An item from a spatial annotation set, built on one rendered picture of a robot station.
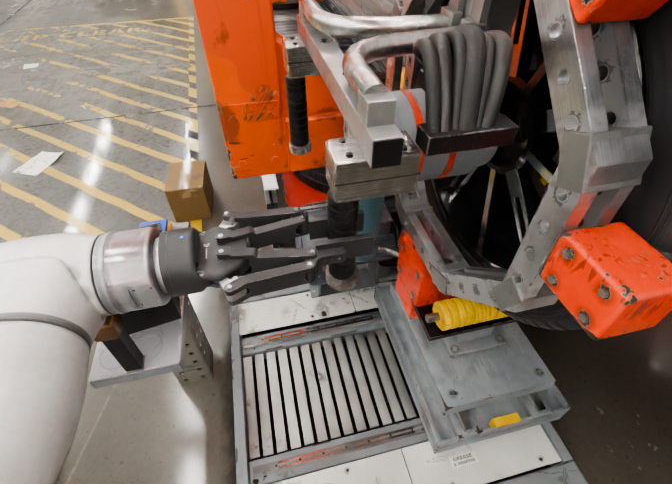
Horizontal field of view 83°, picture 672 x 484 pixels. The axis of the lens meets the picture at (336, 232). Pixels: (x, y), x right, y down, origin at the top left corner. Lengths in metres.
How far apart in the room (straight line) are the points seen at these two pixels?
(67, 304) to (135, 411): 0.95
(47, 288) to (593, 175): 0.51
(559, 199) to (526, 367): 0.75
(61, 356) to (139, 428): 0.94
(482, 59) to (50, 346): 0.45
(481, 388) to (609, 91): 0.78
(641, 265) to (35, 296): 0.55
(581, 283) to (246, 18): 0.79
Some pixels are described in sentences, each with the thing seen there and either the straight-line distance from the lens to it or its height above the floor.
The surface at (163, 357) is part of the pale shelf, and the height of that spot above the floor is 0.45.
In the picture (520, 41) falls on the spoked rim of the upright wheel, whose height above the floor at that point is 0.97.
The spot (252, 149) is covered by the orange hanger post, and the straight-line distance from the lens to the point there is 1.06.
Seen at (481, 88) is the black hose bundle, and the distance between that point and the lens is 0.39.
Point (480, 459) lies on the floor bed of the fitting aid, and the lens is 1.17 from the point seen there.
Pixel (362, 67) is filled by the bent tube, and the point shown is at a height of 1.01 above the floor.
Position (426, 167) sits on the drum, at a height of 0.84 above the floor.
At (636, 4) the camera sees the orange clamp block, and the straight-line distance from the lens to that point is 0.45.
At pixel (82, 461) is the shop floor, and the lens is 1.37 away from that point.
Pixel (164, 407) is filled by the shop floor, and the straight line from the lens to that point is 1.34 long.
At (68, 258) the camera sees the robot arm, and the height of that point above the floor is 0.87.
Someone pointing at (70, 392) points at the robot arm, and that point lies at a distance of 0.41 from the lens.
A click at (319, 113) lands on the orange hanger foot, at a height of 0.68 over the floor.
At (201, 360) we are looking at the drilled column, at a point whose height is 0.12.
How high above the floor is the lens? 1.15
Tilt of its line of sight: 44 degrees down
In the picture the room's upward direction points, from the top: straight up
